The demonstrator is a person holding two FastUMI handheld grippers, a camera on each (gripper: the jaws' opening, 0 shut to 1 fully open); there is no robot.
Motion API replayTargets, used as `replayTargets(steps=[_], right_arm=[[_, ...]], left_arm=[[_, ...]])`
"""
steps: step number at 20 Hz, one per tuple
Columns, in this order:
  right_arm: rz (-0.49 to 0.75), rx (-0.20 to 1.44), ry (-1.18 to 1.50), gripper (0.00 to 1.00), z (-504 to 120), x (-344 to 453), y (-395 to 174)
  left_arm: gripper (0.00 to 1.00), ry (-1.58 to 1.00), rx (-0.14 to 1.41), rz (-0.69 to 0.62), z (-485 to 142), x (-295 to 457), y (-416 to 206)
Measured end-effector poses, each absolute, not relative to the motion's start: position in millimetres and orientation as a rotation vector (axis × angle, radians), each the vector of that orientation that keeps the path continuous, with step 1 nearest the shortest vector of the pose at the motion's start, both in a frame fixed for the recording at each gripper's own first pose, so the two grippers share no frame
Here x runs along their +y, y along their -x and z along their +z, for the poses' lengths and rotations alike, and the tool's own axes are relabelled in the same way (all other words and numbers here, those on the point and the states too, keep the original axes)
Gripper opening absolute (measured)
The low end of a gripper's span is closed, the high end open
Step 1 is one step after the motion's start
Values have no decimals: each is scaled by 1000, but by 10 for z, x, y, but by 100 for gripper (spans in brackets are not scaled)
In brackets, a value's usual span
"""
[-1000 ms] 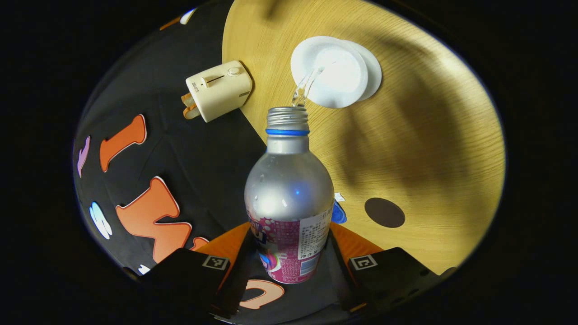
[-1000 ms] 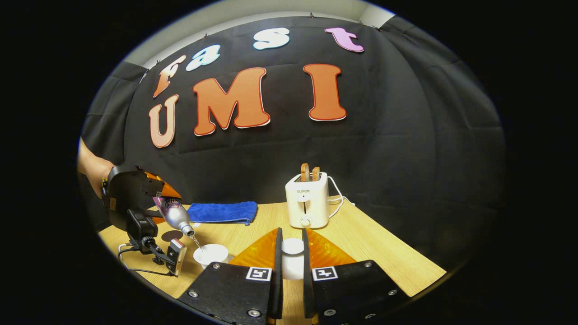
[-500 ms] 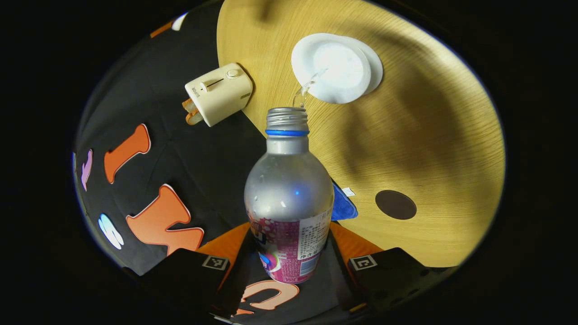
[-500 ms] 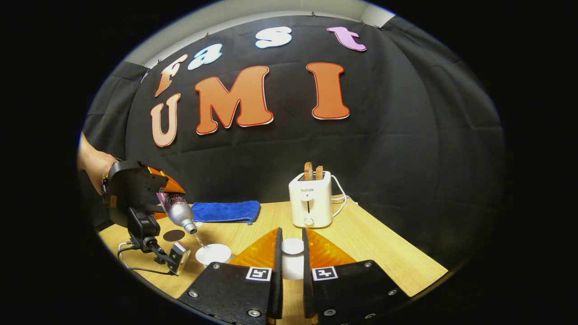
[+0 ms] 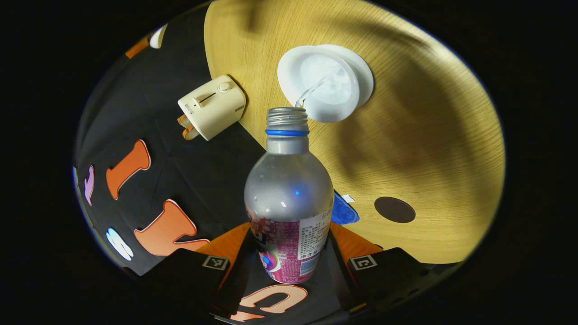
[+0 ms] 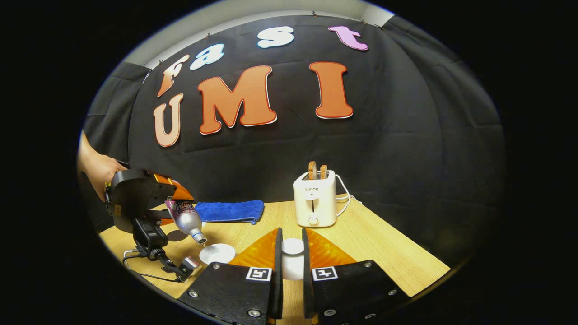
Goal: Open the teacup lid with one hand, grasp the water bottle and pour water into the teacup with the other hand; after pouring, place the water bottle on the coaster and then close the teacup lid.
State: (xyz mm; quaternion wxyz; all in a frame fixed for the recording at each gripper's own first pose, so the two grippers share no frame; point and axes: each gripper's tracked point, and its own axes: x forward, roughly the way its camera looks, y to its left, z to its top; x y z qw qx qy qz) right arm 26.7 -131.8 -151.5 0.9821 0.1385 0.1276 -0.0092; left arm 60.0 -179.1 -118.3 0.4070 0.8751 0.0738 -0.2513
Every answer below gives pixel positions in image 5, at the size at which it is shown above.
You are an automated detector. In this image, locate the dark round coaster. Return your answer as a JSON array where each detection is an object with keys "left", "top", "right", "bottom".
[{"left": 374, "top": 196, "right": 416, "bottom": 224}]

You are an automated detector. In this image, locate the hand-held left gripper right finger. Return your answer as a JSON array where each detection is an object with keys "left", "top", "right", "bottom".
[{"left": 327, "top": 222, "right": 454, "bottom": 316}]

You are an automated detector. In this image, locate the white saucer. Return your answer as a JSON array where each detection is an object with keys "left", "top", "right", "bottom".
[{"left": 316, "top": 44, "right": 374, "bottom": 109}]

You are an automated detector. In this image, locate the white toaster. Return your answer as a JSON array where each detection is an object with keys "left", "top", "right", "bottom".
[{"left": 177, "top": 74, "right": 247, "bottom": 141}]

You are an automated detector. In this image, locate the blue cloth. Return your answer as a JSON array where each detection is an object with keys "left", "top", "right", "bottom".
[{"left": 331, "top": 190, "right": 360, "bottom": 225}]

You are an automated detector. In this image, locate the silver water bottle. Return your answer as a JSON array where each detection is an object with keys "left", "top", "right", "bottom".
[{"left": 244, "top": 107, "right": 335, "bottom": 284}]

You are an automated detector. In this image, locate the black backdrop cloth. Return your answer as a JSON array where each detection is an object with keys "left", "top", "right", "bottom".
[{"left": 72, "top": 2, "right": 350, "bottom": 325}]

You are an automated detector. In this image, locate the white teacup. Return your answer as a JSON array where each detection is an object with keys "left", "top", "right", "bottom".
[{"left": 277, "top": 45, "right": 360, "bottom": 124}]

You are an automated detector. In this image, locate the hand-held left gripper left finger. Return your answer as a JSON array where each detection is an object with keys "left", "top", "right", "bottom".
[{"left": 135, "top": 221, "right": 253, "bottom": 317}]

